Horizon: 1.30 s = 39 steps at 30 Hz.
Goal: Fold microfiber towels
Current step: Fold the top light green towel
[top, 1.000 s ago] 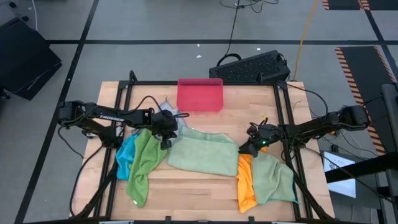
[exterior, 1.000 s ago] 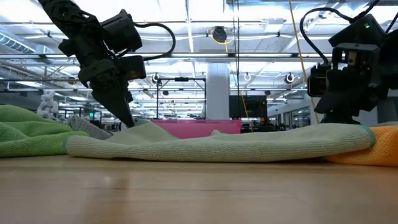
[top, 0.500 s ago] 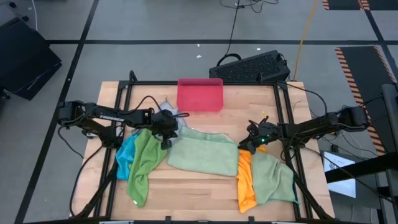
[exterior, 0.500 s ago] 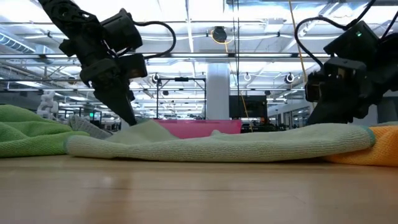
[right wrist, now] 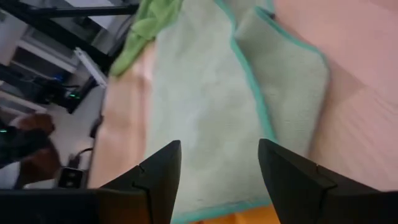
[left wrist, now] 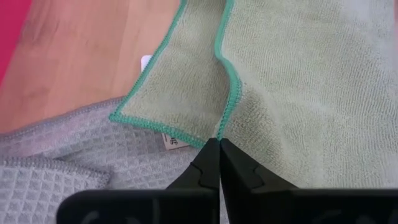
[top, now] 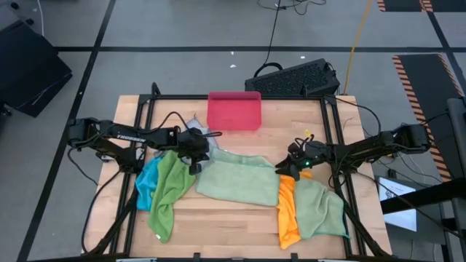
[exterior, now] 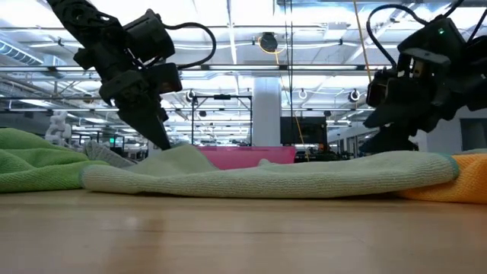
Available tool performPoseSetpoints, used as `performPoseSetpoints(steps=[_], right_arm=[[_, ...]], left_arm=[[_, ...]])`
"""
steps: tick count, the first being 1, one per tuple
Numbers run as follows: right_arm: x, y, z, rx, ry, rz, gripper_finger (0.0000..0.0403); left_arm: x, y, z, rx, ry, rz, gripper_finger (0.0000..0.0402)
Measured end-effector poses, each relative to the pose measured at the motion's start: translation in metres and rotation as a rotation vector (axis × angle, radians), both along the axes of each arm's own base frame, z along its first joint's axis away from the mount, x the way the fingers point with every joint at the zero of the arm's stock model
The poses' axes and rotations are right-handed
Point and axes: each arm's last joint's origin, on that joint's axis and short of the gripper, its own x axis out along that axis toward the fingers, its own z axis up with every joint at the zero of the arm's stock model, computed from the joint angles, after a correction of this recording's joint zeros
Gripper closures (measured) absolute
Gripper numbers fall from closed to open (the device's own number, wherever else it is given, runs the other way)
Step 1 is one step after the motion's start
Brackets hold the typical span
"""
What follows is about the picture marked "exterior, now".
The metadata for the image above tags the red plastic bin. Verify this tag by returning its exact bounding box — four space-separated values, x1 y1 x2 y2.
196 145 297 170

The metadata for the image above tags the thin yellow hanging cable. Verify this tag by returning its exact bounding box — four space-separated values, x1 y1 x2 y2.
274 49 310 163

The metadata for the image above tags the large ceiling cable reel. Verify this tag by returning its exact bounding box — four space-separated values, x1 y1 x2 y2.
258 32 279 53

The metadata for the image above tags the black left camera cable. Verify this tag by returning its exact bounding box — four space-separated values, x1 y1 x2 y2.
161 21 217 71

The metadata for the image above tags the white robot figure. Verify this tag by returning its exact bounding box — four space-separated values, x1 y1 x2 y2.
44 110 73 148

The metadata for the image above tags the bright green microfiber towel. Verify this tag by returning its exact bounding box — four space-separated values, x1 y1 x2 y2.
0 127 111 194

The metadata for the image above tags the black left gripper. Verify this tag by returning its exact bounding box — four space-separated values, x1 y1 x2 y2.
99 70 172 151

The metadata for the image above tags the thick yellow hanging cable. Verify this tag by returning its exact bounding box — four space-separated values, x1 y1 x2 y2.
352 0 373 83

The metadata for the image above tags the white building column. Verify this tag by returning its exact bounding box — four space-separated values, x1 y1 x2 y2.
252 75 282 148

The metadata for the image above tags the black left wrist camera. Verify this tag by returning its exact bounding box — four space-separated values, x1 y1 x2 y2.
146 62 183 95

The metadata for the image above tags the grey microfiber towel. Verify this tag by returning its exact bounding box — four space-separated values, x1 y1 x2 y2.
83 139 138 169

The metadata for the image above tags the black monitor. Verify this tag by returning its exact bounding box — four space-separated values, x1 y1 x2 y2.
280 116 328 145

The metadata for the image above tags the black metal frame rig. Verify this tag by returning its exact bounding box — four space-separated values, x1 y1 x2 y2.
191 94 253 148

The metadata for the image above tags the black hanging cable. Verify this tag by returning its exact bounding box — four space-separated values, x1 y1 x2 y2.
283 0 294 117

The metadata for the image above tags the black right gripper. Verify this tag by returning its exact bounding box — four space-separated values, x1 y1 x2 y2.
359 49 463 154

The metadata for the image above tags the orange microfiber towel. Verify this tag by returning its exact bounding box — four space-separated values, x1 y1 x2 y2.
395 152 487 205

